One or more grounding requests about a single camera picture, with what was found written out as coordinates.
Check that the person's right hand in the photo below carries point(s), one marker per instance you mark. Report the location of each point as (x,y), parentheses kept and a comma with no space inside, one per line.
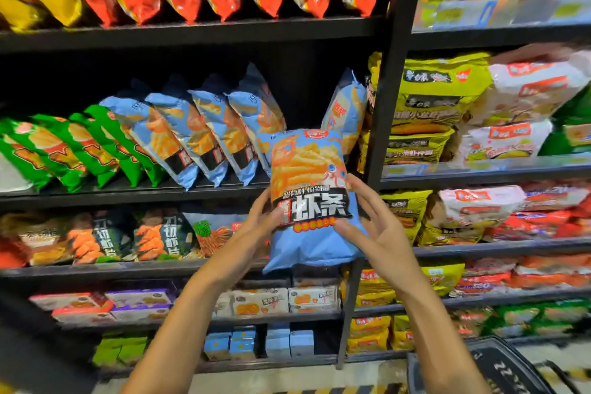
(383,246)

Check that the person's left hand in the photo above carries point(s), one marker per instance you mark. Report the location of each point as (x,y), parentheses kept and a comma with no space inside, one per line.
(240,255)

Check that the dark shrimp chip bags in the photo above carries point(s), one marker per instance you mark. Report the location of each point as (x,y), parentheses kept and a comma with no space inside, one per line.
(162,237)
(100,239)
(212,232)

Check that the row of small blue boxes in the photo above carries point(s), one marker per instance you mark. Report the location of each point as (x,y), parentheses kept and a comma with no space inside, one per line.
(277,343)

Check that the row of blue snack bags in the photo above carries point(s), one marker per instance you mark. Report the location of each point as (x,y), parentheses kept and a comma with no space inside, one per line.
(166,135)

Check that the tan snack bag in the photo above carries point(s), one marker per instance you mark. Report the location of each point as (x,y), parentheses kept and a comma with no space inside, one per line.
(32,239)

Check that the row of green snack bags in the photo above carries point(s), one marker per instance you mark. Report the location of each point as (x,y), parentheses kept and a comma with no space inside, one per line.
(55,144)

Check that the black metal shelf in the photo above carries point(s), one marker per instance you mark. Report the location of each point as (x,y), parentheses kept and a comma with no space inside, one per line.
(185,35)

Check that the stack of light green bags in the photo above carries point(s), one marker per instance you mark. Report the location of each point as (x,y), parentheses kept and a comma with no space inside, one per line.
(574,121)

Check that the person's left forearm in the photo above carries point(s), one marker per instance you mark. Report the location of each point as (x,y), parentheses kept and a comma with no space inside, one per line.
(189,343)

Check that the black shopping basket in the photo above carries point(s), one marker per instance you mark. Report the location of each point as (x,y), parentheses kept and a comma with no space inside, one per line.
(499,375)

